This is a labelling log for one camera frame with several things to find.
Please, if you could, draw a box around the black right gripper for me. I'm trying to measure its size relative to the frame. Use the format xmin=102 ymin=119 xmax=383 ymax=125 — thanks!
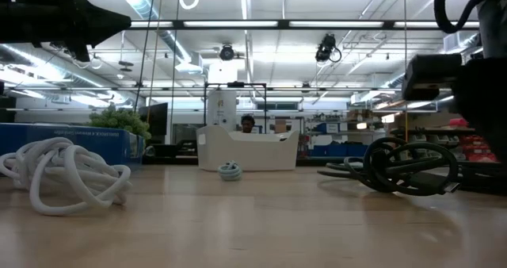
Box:
xmin=451 ymin=57 xmax=507 ymax=162

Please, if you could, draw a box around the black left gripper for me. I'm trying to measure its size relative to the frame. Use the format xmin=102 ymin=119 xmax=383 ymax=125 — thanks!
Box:
xmin=19 ymin=0 xmax=132 ymax=63

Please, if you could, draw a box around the black USB-C cable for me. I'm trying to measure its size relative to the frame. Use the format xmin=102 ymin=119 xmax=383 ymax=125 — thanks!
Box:
xmin=316 ymin=136 xmax=463 ymax=198

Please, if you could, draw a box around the thick white cable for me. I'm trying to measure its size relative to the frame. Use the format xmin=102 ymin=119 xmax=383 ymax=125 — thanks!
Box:
xmin=0 ymin=136 xmax=133 ymax=217

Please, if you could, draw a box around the white plastic bin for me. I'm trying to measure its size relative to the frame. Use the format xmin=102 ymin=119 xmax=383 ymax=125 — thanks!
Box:
xmin=196 ymin=124 xmax=300 ymax=173

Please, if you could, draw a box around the rack with grey, red bins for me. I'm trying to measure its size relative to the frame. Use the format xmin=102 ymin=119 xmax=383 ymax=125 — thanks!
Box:
xmin=390 ymin=126 xmax=500 ymax=163

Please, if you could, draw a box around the black overhead light bar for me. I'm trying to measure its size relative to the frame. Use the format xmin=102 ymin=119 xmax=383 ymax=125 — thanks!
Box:
xmin=126 ymin=18 xmax=481 ymax=32

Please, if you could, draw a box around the green potted plant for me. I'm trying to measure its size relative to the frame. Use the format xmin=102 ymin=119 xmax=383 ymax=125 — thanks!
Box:
xmin=86 ymin=104 xmax=153 ymax=140

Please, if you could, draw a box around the black monitor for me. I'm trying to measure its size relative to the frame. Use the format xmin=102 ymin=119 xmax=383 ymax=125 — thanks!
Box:
xmin=138 ymin=102 xmax=170 ymax=137

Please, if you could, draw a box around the blue cardboard box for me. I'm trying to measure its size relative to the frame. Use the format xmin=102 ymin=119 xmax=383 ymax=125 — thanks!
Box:
xmin=0 ymin=122 xmax=146 ymax=170

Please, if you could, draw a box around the white cylindrical tank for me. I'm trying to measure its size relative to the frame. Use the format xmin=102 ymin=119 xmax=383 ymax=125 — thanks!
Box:
xmin=206 ymin=89 xmax=238 ymax=133

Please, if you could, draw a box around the shelf with blue bins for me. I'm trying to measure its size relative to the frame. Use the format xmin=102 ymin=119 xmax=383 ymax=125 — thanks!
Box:
xmin=310 ymin=121 xmax=370 ymax=159

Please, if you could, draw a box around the person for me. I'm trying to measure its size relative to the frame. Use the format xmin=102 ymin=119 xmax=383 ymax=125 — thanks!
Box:
xmin=240 ymin=114 xmax=257 ymax=135

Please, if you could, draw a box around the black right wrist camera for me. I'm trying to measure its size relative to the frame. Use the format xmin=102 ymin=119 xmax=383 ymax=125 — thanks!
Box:
xmin=402 ymin=53 xmax=463 ymax=101

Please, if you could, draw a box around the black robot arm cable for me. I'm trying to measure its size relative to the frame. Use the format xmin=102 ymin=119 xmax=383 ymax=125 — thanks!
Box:
xmin=433 ymin=0 xmax=497 ymax=35

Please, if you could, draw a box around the round black ceiling camera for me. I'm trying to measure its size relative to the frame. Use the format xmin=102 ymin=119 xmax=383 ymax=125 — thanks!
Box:
xmin=219 ymin=44 xmax=236 ymax=62

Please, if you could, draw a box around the black metal frame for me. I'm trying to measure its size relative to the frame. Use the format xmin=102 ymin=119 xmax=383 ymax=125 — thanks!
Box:
xmin=203 ymin=81 xmax=269 ymax=135

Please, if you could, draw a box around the black hanging camera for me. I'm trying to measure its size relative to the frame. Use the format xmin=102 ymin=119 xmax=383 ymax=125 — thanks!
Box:
xmin=314 ymin=33 xmax=343 ymax=64

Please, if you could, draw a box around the small light blue cable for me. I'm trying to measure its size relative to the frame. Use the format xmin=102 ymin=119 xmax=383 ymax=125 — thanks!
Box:
xmin=217 ymin=160 xmax=243 ymax=182

